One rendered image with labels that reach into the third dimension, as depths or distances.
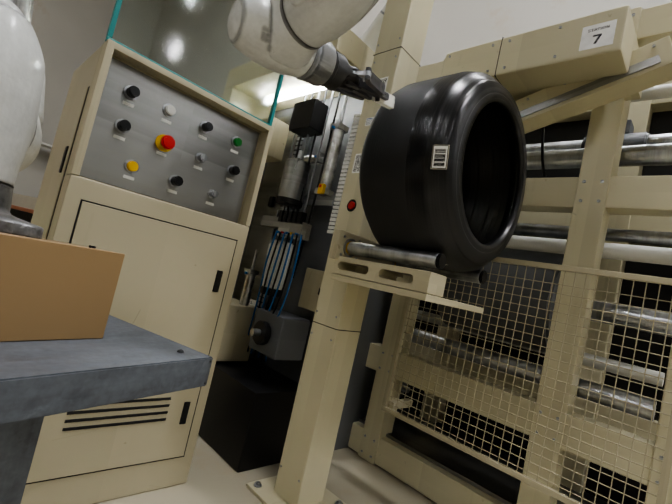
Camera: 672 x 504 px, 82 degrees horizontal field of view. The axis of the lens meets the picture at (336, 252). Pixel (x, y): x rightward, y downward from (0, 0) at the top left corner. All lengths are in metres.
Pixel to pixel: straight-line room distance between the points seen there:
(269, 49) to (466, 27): 5.60
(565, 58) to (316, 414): 1.43
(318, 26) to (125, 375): 0.57
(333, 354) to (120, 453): 0.70
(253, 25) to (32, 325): 0.54
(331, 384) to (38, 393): 1.08
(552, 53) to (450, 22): 4.85
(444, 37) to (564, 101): 4.72
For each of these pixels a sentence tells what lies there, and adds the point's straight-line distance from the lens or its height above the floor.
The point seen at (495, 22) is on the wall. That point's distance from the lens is 6.24.
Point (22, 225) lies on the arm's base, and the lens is 0.58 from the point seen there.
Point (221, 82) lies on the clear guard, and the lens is 1.44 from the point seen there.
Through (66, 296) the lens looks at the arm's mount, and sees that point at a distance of 0.55.
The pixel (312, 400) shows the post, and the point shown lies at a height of 0.36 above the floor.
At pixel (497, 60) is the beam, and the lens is 1.69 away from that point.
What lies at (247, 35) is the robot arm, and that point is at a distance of 0.76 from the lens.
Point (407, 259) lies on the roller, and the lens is 1.13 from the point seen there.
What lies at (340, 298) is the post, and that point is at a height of 0.73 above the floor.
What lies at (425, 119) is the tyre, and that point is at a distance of 1.07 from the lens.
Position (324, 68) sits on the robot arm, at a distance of 0.84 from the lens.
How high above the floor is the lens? 0.79
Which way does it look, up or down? 4 degrees up
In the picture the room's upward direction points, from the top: 13 degrees clockwise
